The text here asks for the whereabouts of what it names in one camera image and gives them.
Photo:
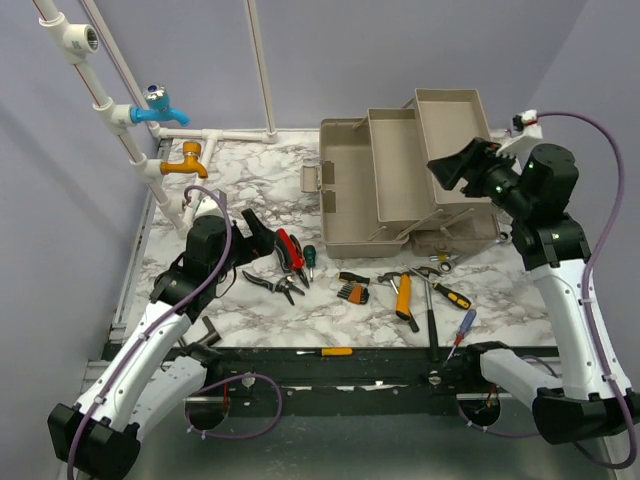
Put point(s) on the orange handle screwdriver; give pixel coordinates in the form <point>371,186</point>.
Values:
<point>326,352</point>

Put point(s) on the red black pliers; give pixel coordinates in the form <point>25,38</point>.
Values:
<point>291,255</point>

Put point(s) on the orange water tap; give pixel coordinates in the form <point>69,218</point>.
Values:
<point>191,164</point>

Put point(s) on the silver ratchet wrench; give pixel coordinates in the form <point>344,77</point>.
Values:
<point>446,266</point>

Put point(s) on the white pvc pipe frame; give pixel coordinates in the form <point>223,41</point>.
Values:
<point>77,41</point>

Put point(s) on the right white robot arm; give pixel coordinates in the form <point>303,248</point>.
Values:
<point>560,300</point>

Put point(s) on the black handle long hammer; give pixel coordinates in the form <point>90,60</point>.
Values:
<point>430,317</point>

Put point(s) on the blue water tap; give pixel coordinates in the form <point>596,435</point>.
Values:
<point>159,108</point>

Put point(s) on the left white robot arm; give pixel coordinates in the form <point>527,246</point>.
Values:
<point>100,436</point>

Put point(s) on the grey wire stripper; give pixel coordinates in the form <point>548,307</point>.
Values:
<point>284,286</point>

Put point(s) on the metal socket wrench bar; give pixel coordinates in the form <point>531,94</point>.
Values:
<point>211,337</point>

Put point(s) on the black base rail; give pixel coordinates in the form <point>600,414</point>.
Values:
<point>272,383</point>

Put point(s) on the orange hex key set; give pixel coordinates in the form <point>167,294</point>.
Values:
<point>355,288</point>

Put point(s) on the yellow black screwdriver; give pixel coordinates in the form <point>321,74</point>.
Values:
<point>433,278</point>

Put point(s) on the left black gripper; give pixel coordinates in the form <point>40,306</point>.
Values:
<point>260,244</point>

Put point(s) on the beige translucent tool box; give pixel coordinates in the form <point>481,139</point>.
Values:
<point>378,195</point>

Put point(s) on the blue red screwdriver right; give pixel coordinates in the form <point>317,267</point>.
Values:
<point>463,329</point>

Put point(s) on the green stubby screwdriver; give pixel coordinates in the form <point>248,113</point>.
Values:
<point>310,254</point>

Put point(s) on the small claw hammer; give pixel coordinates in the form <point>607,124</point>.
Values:
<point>389,278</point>

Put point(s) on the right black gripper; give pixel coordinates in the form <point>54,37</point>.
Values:
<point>470,163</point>

